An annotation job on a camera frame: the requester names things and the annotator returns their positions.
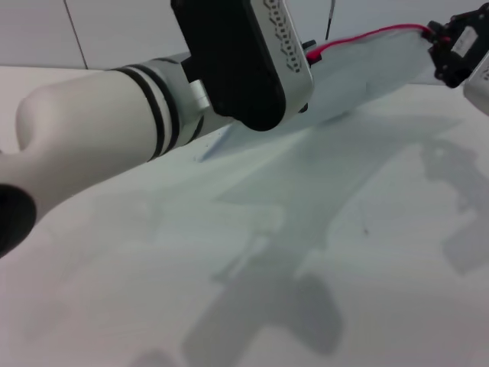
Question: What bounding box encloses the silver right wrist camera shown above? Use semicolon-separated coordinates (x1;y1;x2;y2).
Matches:
461;52;489;116

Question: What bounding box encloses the black background cable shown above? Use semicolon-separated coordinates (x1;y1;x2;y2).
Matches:
324;0;338;41

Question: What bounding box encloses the clear document bag red zip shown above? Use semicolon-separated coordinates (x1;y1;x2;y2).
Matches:
194;24;441;162

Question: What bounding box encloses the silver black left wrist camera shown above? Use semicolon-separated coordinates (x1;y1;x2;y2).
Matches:
170;0;315;133

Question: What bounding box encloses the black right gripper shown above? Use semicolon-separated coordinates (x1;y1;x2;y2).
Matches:
426;3;489;89

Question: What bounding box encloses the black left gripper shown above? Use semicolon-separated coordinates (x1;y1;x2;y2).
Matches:
299;38;318;115

